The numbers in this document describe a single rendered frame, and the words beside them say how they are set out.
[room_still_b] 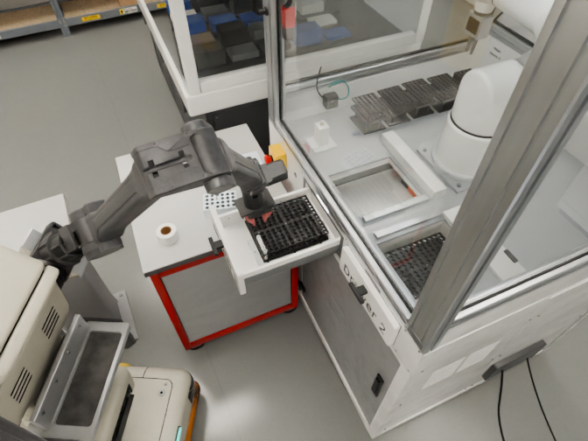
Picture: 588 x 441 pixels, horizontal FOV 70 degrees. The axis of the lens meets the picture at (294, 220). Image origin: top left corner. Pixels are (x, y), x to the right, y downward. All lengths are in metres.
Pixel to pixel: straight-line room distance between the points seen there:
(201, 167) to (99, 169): 2.49
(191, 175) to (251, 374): 1.53
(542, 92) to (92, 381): 0.95
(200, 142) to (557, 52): 0.46
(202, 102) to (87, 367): 1.24
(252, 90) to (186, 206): 0.65
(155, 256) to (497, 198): 1.13
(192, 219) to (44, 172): 1.82
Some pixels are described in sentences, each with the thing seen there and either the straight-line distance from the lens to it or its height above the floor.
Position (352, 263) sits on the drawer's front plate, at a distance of 1.24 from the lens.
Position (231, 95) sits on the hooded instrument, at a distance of 1.96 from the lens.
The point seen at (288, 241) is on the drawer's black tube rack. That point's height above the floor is 0.90.
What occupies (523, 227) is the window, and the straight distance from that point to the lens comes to 0.83.
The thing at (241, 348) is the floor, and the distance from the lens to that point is 2.12.
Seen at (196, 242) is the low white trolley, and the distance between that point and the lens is 1.51.
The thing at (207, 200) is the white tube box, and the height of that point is 0.79.
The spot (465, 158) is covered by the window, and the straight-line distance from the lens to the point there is 0.75.
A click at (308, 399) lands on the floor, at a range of 2.02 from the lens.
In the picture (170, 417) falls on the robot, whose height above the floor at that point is 0.28.
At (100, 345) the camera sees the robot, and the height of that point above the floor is 1.04.
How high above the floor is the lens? 1.94
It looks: 50 degrees down
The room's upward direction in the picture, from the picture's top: straight up
